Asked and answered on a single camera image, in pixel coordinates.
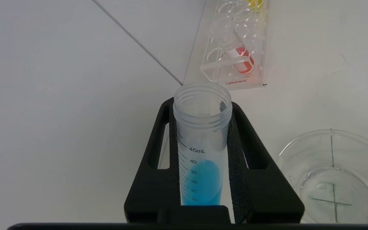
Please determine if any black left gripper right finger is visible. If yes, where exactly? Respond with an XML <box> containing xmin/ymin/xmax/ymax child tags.
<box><xmin>225</xmin><ymin>101</ymin><xmax>305</xmax><ymax>224</ymax></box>

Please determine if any test tube with red pigment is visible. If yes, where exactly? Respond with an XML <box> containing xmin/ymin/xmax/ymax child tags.
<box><xmin>222</xmin><ymin>27</ymin><xmax>256</xmax><ymax>75</ymax></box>

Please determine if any clear glass beaker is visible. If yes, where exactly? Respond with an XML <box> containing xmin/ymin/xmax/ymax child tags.
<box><xmin>276</xmin><ymin>128</ymin><xmax>368</xmax><ymax>224</ymax></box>

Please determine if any clear acrylic test tube rack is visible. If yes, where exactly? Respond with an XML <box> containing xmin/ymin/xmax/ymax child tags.
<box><xmin>200</xmin><ymin>0</ymin><xmax>269</xmax><ymax>91</ymax></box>

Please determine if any test tube with yellow pigment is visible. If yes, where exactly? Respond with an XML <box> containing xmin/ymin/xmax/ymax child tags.
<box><xmin>247</xmin><ymin>0</ymin><xmax>265</xmax><ymax>12</ymax></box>

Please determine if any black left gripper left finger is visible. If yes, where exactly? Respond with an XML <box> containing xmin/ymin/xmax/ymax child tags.
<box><xmin>124</xmin><ymin>97</ymin><xmax>185</xmax><ymax>224</ymax></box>

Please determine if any test tube with blue pigment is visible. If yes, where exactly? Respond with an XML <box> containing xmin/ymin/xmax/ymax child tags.
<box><xmin>173</xmin><ymin>82</ymin><xmax>233</xmax><ymax>207</ymax></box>

